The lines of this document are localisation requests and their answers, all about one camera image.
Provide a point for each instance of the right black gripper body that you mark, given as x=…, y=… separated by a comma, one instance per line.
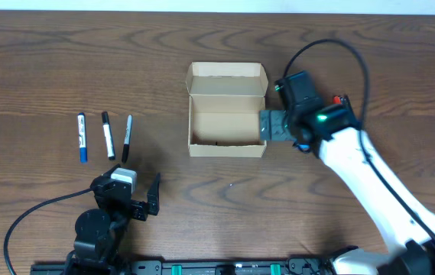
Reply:
x=280, y=125

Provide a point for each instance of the thin black permanent marker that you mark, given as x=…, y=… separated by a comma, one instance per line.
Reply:
x=127, y=139

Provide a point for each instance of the black whiteboard marker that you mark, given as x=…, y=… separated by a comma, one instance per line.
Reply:
x=108, y=136

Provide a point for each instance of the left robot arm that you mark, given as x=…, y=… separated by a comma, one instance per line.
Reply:
x=99, y=232

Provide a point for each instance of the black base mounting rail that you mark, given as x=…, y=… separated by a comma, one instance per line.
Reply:
x=291, y=266

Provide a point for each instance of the open cardboard box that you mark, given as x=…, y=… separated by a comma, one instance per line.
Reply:
x=225, y=100

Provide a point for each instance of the blue whiteboard marker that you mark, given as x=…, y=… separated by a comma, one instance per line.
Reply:
x=82, y=137

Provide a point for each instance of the blue plastic rectangular block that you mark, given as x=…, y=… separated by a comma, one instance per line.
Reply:
x=303, y=147

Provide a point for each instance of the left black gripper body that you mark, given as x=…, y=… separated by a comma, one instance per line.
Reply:
x=134, y=207

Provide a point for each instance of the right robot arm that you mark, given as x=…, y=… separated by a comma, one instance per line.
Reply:
x=333, y=134

